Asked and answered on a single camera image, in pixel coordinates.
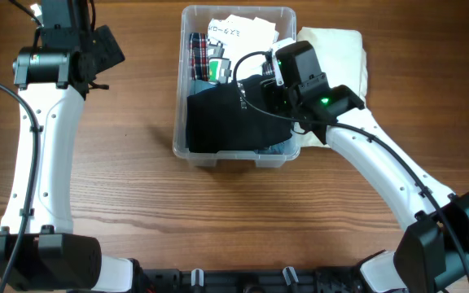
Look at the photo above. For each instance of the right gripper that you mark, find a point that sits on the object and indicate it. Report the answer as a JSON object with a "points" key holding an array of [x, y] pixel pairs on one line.
{"points": [[271, 90]]}

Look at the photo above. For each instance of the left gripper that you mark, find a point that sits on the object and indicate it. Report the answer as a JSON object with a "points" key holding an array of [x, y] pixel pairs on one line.
{"points": [[106, 46]]}

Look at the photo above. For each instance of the cream cloth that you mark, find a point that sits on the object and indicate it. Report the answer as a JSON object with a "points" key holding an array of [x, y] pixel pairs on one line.
{"points": [[340, 55]]}

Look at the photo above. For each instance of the white printed t-shirt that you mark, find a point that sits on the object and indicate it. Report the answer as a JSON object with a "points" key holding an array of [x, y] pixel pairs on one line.
{"points": [[244, 24]]}

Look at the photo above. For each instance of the black garment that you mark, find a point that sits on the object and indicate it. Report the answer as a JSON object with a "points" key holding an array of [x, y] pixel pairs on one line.
{"points": [[226, 122]]}

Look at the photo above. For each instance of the red plaid shirt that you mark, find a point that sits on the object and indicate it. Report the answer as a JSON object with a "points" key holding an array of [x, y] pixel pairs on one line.
{"points": [[198, 57]]}

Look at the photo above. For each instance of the blue denim jeans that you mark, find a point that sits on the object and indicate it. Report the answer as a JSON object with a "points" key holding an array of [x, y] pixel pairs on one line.
{"points": [[200, 86]]}

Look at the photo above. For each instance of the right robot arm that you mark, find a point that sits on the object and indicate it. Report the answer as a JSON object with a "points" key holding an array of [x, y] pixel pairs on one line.
{"points": [[434, 250]]}

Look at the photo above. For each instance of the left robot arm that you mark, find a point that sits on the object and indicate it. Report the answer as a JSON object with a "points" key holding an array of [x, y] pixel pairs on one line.
{"points": [[38, 248]]}

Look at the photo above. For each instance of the clear plastic storage container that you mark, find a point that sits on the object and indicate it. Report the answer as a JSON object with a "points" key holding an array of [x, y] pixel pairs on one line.
{"points": [[195, 19]]}

